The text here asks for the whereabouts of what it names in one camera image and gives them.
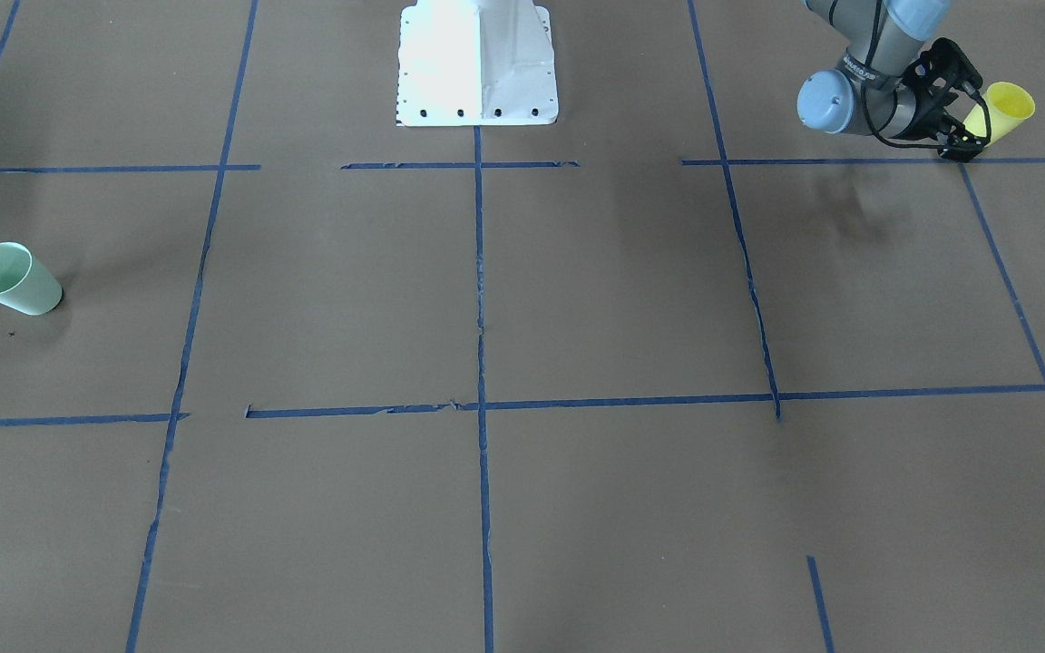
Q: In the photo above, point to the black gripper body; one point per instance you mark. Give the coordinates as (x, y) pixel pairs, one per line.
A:
(926, 111)

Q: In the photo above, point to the yellow paper cup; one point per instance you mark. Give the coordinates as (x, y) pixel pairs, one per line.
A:
(1007, 106)

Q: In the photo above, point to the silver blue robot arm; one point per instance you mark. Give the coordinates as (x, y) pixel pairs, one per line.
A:
(897, 81)

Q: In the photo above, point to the green paper cup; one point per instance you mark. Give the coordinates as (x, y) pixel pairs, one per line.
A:
(26, 285)

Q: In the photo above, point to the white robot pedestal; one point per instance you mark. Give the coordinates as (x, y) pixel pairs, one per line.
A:
(476, 63)

